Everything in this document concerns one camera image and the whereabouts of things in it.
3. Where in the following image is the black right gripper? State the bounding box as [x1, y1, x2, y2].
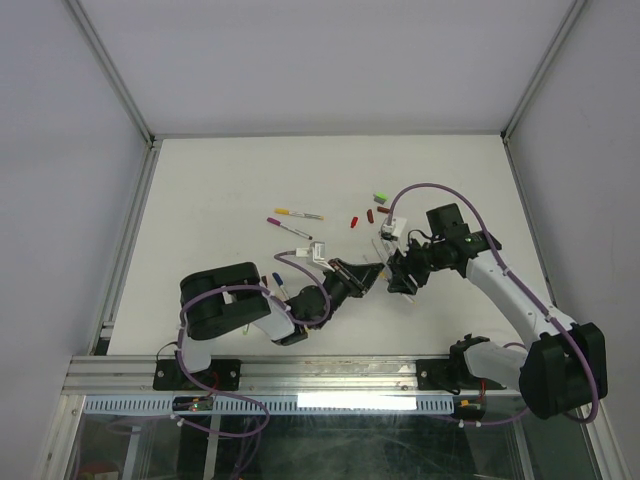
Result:
[387, 233, 445, 295]

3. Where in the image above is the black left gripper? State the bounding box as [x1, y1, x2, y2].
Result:
[314, 258, 383, 330]

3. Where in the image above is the magenta cap marker pen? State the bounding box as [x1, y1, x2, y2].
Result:
[266, 217, 313, 241]

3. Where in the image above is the yellow cap marker pen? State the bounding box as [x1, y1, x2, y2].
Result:
[273, 208, 325, 221]

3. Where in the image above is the yellow cap marker group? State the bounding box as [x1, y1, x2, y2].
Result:
[379, 271, 416, 306]

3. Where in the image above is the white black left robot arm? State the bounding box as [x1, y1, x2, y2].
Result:
[174, 251, 384, 389]

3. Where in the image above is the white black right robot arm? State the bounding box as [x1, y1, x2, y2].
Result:
[387, 204, 608, 419]

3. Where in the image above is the blue cap marker pen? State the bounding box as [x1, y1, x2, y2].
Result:
[272, 272, 290, 300]

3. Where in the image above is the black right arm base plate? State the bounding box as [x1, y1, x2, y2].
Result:
[415, 357, 505, 395]

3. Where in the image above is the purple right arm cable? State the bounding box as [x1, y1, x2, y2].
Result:
[382, 182, 601, 429]

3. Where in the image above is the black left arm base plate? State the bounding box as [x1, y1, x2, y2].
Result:
[152, 358, 242, 392]

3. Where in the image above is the aluminium frame rail front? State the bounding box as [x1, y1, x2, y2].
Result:
[62, 353, 600, 399]

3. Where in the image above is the grey slotted cable duct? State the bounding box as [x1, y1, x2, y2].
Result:
[84, 392, 455, 416]

